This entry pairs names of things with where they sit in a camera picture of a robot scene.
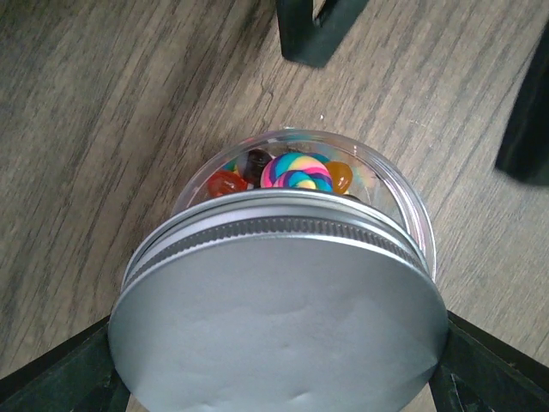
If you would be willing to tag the clear plastic cup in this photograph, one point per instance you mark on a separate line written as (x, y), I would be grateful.
(377, 182)

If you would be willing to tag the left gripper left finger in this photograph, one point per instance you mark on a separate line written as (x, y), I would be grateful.
(77, 375)

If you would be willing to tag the orange candy in cup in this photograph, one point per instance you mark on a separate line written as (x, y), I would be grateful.
(341, 175)

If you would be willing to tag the black three-compartment candy bin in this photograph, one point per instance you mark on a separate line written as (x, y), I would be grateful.
(310, 39)

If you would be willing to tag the red candy in cup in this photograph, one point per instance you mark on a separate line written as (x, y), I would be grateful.
(224, 182)

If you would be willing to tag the dark candy in cup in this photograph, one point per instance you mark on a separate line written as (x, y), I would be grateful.
(251, 164)

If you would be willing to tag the rainbow swirl lollipop in cup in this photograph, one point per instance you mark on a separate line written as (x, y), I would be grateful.
(296, 170)

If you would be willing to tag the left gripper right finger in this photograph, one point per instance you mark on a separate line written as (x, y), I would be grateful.
(478, 372)

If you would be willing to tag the white round lid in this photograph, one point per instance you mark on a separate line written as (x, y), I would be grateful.
(277, 300)

